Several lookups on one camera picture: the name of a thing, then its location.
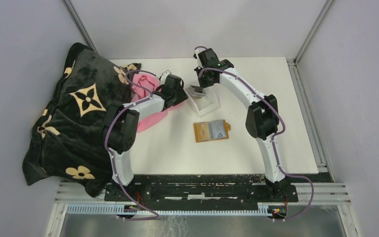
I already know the purple cable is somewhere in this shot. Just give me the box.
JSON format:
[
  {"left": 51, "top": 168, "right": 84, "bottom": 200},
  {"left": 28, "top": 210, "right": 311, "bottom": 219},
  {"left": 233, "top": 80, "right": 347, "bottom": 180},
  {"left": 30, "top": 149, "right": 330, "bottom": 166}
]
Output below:
[
  {"left": 194, "top": 45, "right": 315, "bottom": 222},
  {"left": 104, "top": 69, "right": 161, "bottom": 221}
]

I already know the gold vip card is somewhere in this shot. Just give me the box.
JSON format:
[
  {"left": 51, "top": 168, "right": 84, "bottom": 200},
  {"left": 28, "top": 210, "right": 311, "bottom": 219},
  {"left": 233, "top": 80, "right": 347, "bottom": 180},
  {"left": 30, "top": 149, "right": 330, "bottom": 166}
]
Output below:
[{"left": 195, "top": 122, "right": 211, "bottom": 142}]

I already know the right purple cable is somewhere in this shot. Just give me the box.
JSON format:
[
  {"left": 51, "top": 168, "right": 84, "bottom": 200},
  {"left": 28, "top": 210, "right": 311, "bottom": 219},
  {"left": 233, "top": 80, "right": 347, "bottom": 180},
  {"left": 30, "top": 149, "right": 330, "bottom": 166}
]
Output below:
[{"left": 194, "top": 45, "right": 315, "bottom": 222}]

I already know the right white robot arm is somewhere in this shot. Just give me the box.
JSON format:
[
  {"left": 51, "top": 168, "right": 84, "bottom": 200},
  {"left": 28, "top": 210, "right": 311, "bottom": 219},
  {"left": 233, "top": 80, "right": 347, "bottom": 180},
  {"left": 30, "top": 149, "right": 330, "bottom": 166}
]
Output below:
[{"left": 193, "top": 46, "right": 290, "bottom": 201}]

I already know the silver credit card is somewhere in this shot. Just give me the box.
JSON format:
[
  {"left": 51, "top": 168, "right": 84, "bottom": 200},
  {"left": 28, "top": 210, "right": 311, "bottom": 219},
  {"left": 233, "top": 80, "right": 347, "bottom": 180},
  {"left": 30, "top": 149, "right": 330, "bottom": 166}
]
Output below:
[{"left": 209, "top": 120, "right": 227, "bottom": 139}]

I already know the pink cloth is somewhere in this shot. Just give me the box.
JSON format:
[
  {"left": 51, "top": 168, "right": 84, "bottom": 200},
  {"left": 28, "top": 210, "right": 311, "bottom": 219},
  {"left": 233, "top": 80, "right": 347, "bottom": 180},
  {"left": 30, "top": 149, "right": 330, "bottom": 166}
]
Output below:
[{"left": 131, "top": 73, "right": 168, "bottom": 133}]

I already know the black floral blanket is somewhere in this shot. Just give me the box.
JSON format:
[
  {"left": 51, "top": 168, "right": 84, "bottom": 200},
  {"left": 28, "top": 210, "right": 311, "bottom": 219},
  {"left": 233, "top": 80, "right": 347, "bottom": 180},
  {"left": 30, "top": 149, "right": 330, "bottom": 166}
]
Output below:
[{"left": 22, "top": 42, "right": 142, "bottom": 197}]

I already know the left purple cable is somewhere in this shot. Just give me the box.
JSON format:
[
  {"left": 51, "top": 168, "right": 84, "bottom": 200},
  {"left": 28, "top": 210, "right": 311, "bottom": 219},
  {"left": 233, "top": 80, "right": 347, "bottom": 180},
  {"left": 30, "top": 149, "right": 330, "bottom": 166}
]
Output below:
[{"left": 104, "top": 69, "right": 161, "bottom": 221}]

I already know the white slotted cable duct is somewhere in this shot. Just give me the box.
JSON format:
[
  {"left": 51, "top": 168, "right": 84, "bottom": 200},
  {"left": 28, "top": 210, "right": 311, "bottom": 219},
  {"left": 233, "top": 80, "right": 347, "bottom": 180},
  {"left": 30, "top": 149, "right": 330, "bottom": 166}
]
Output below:
[{"left": 66, "top": 204, "right": 271, "bottom": 217}]

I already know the aluminium frame rail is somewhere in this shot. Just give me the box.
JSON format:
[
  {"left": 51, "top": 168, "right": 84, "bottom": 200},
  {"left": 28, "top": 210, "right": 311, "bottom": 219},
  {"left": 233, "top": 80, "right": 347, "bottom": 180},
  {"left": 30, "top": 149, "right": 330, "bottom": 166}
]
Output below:
[{"left": 287, "top": 59, "right": 351, "bottom": 206}]

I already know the yellow leather card holder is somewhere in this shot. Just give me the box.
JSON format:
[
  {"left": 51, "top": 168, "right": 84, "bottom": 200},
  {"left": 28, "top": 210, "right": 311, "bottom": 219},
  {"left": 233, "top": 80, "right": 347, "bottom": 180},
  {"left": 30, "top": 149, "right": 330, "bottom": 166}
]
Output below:
[{"left": 193, "top": 119, "right": 231, "bottom": 143}]

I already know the white plastic tray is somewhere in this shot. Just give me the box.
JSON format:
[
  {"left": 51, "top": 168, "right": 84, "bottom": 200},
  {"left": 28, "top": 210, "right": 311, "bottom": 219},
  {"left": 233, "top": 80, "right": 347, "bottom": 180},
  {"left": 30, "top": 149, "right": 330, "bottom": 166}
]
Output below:
[{"left": 185, "top": 86, "right": 220, "bottom": 117}]

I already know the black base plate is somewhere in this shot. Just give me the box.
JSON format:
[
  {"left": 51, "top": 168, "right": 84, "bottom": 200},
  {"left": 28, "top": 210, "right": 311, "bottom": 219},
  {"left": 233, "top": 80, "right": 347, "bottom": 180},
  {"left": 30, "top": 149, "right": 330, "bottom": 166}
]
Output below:
[{"left": 104, "top": 173, "right": 332, "bottom": 211}]

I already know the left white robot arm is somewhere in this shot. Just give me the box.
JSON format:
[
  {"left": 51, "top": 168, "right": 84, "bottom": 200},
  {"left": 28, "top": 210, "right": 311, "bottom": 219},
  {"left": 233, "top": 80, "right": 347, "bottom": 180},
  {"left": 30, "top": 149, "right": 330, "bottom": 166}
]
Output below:
[{"left": 101, "top": 74, "right": 188, "bottom": 201}]

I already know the stack of credit cards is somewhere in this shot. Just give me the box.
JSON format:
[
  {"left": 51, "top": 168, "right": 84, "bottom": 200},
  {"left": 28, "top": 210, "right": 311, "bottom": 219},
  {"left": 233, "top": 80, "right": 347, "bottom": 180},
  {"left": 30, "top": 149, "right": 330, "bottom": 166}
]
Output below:
[{"left": 186, "top": 85, "right": 206, "bottom": 98}]

